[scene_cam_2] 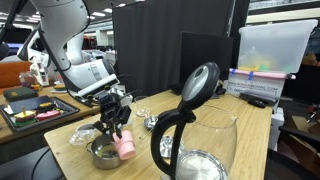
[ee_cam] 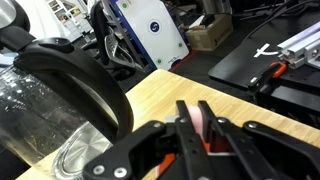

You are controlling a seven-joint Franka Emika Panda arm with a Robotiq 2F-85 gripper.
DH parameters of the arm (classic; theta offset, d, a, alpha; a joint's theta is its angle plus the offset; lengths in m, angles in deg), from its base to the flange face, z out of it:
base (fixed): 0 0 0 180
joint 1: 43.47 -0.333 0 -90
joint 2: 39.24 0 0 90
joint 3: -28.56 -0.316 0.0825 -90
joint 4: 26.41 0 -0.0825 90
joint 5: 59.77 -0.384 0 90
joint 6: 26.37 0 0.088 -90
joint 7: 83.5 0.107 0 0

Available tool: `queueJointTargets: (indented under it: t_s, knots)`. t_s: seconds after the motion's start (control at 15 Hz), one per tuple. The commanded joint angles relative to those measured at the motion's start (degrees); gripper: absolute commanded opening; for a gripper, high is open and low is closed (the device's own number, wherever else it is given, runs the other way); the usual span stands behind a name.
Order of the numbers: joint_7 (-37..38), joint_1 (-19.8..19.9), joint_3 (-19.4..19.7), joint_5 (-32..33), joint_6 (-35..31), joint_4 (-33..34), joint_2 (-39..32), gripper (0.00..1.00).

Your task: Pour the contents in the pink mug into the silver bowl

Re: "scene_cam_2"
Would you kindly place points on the glass electric kettle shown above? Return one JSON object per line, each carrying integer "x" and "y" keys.
{"x": 200, "y": 83}

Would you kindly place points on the black tray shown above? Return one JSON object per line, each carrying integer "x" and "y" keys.
{"x": 66, "y": 108}

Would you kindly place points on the pink mug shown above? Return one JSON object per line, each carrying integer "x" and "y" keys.
{"x": 125, "y": 146}

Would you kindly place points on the pink toy block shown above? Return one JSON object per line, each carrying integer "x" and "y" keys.
{"x": 48, "y": 115}

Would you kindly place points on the clear jar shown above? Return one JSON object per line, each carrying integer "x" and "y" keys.
{"x": 26, "y": 79}

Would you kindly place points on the white figure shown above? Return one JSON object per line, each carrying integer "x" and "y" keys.
{"x": 40, "y": 74}

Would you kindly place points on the black armchair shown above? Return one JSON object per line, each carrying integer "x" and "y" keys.
{"x": 293, "y": 156}

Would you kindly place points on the orange sofa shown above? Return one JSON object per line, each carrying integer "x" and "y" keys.
{"x": 11, "y": 73}

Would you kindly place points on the black computer mouse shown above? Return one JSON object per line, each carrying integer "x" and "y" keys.
{"x": 256, "y": 103}

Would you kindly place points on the black curtain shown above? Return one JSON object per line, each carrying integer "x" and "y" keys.
{"x": 150, "y": 43}

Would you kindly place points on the stack of coloured items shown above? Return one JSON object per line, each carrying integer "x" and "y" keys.
{"x": 59, "y": 87}

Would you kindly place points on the dark toy block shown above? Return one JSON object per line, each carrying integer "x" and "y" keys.
{"x": 46, "y": 106}

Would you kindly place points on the black flat device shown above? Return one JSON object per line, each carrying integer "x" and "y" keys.
{"x": 258, "y": 96}

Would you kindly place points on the small clear glass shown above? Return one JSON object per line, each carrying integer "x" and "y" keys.
{"x": 141, "y": 108}

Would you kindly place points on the black computer monitor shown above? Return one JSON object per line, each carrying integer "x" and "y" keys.
{"x": 206, "y": 56}

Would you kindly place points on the dark green box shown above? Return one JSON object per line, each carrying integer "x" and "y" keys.
{"x": 20, "y": 93}

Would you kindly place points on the dark blue mat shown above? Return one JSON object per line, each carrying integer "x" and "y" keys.
{"x": 26, "y": 102}

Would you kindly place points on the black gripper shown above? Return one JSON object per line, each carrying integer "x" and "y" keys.
{"x": 110, "y": 106}

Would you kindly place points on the white box with pink lid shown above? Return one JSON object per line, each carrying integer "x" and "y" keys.
{"x": 256, "y": 87}

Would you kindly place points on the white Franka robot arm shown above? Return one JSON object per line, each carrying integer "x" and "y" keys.
{"x": 66, "y": 20}

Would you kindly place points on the yellow green toy sandwich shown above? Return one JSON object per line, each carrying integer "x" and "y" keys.
{"x": 25, "y": 117}

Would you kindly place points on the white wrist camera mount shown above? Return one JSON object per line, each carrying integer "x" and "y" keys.
{"x": 100, "y": 86}

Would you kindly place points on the clear plastic storage bin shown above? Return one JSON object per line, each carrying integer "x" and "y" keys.
{"x": 276, "y": 46}

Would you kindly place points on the small silver strainer bowl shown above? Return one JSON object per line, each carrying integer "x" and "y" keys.
{"x": 150, "y": 122}

